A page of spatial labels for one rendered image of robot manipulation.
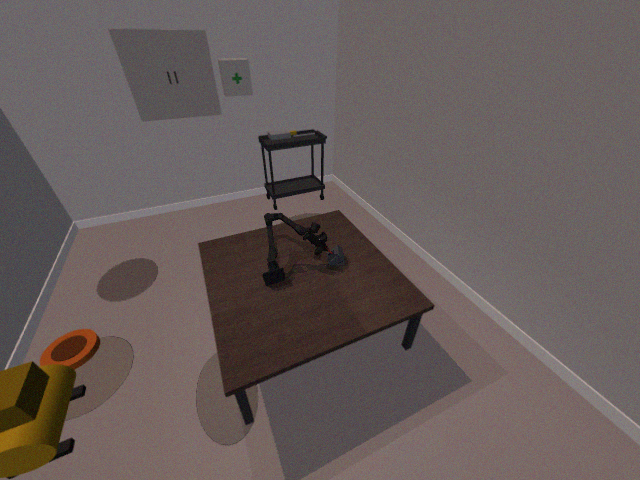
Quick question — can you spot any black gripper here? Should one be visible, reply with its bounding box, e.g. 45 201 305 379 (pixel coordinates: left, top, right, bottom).
311 236 329 256

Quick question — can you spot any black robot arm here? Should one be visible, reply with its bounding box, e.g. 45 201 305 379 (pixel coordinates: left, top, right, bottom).
264 213 327 271

